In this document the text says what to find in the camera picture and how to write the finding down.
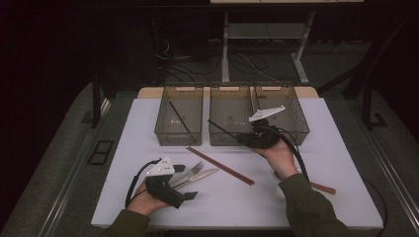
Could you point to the red chopstick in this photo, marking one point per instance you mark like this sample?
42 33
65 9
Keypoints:
221 165

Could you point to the aluminium floor rail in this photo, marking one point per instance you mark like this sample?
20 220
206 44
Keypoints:
64 194
398 184

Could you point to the person's right hand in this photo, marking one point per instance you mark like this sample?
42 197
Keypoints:
281 159

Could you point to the brown wooden chopsticks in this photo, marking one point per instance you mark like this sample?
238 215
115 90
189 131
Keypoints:
220 167

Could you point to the white metal-legged desk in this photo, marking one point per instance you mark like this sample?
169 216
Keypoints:
225 49

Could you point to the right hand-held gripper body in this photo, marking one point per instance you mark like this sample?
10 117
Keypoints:
263 136

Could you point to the brown wooden spoon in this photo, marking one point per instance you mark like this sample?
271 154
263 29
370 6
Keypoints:
324 188

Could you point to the person's left hand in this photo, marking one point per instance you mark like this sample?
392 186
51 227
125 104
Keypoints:
145 202

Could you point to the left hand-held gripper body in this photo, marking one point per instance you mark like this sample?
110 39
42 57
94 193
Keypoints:
164 191

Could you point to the black rectangular floor frame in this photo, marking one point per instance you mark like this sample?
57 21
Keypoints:
100 152

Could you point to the steel table knife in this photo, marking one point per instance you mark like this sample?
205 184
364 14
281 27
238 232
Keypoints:
201 175

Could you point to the clear brown plastic bin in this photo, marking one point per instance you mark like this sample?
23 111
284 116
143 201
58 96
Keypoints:
189 112
230 112
293 115

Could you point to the black metal stand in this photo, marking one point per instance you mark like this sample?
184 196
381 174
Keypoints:
367 105
96 102

